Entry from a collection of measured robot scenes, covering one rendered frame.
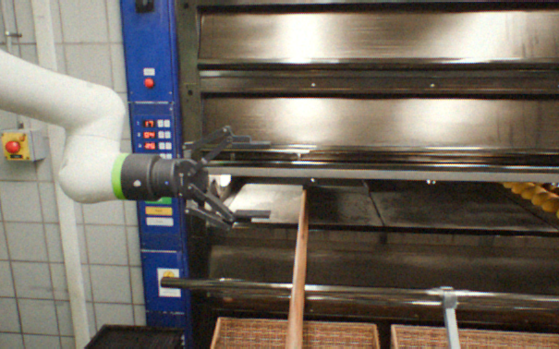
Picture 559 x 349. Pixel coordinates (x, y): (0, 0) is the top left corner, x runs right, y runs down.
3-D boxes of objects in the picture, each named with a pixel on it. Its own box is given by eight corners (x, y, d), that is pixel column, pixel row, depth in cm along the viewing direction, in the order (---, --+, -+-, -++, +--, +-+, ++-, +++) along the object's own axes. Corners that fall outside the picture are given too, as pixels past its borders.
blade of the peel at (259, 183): (368, 193, 180) (369, 186, 179) (245, 190, 185) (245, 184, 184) (359, 174, 215) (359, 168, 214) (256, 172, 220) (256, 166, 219)
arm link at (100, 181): (76, 205, 85) (42, 200, 74) (82, 147, 87) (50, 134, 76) (140, 207, 84) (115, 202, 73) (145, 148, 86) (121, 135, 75)
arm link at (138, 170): (120, 208, 75) (115, 159, 73) (146, 191, 87) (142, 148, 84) (151, 209, 75) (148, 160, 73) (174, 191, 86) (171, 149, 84)
